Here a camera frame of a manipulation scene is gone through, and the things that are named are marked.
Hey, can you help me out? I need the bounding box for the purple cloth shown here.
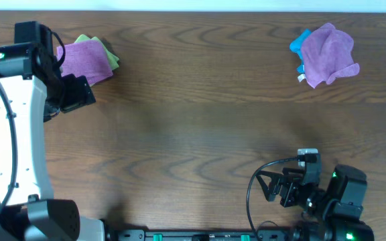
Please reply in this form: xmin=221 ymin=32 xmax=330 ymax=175
xmin=301 ymin=23 xmax=360 ymax=88
xmin=61 ymin=40 xmax=113 ymax=85

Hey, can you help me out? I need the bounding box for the blue cloth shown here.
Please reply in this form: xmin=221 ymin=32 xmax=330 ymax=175
xmin=289 ymin=29 xmax=312 ymax=74

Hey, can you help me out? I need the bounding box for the folded green cloth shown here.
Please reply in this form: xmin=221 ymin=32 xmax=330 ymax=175
xmin=74 ymin=34 xmax=119 ymax=86

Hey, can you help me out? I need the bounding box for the white cloth label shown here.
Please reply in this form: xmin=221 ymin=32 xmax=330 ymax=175
xmin=298 ymin=74 xmax=306 ymax=82

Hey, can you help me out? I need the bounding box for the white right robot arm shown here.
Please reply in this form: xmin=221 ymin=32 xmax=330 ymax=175
xmin=255 ymin=163 xmax=375 ymax=241

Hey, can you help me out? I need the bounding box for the crumpled purple cloth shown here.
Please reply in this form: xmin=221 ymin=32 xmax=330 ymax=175
xmin=301 ymin=23 xmax=360 ymax=88

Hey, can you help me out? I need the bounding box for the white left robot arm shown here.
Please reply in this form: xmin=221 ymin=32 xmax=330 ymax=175
xmin=0 ymin=41 xmax=107 ymax=240

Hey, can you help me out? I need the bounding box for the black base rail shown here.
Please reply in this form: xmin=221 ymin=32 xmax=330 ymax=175
xmin=107 ymin=228 xmax=290 ymax=241

